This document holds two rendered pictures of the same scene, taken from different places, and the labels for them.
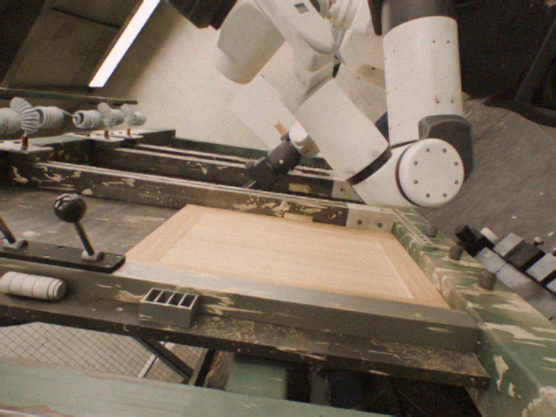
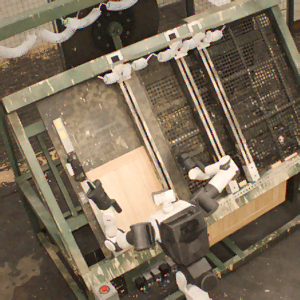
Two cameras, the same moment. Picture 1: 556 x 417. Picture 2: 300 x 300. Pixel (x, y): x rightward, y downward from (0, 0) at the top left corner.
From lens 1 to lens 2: 3.10 m
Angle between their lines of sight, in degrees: 55
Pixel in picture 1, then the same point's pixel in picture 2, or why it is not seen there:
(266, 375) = (84, 220)
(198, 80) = not seen: outside the picture
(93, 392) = (56, 211)
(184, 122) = not seen: outside the picture
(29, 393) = (51, 205)
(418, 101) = (118, 240)
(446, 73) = (123, 245)
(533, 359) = (107, 266)
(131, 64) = not seen: outside the picture
